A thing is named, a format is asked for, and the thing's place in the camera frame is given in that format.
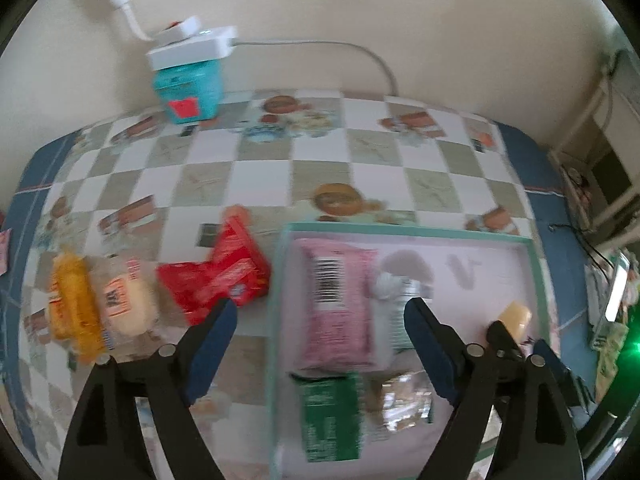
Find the pink snack packet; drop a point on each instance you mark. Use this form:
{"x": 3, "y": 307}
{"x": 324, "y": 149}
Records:
{"x": 335, "y": 310}

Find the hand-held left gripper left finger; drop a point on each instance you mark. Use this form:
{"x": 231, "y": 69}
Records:
{"x": 212, "y": 345}

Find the round waffle-pattern cake packet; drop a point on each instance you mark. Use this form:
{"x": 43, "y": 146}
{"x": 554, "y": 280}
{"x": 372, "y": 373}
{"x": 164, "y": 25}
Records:
{"x": 400, "y": 400}

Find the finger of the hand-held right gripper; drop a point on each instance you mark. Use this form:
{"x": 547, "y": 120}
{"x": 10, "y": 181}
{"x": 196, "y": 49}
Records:
{"x": 502, "y": 337}
{"x": 552, "y": 360}

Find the long yellow cake packet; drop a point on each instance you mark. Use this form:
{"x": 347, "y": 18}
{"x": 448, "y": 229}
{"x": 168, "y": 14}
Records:
{"x": 75, "y": 305}

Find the checkered printed tablecloth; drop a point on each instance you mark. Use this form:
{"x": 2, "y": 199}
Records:
{"x": 320, "y": 160}

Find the pale yellow pudding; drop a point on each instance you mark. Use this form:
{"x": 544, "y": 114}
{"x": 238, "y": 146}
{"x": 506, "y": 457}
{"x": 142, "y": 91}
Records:
{"x": 517, "y": 316}

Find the white tray with teal rim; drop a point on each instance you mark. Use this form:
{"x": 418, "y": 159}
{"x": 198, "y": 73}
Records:
{"x": 480, "y": 280}

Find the white power strip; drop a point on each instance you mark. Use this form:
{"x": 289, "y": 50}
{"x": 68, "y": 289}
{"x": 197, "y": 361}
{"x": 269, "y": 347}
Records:
{"x": 192, "y": 50}

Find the round white bun packet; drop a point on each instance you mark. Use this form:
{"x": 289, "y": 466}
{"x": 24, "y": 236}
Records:
{"x": 130, "y": 305}

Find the large red snack packet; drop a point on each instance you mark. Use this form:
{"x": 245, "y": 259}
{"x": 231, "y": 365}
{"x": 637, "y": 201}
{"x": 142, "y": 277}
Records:
{"x": 220, "y": 275}

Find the small pink wrapper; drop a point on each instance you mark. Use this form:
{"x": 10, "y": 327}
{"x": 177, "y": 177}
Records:
{"x": 5, "y": 252}

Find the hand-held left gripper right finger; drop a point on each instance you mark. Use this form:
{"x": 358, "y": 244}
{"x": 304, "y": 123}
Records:
{"x": 430, "y": 350}

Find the teal box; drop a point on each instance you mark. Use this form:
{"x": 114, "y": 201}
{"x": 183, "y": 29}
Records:
{"x": 187, "y": 90}

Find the green snack packet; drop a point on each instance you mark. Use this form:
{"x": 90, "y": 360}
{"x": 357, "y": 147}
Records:
{"x": 330, "y": 415}

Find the beige snack packet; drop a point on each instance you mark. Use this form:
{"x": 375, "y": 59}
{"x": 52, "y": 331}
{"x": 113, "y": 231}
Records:
{"x": 400, "y": 295}

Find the white shelf rack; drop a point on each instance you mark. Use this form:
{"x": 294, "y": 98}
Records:
{"x": 607, "y": 160}

